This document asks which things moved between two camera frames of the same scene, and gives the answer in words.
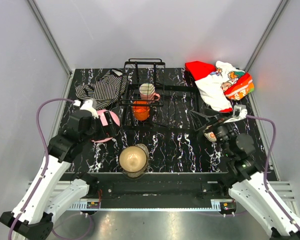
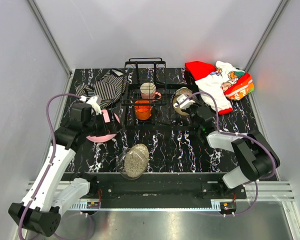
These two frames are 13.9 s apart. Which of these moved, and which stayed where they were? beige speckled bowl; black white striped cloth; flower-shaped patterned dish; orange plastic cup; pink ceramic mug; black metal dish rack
Moved: flower-shaped patterned dish; beige speckled bowl
Stayed: black white striped cloth; pink ceramic mug; black metal dish rack; orange plastic cup
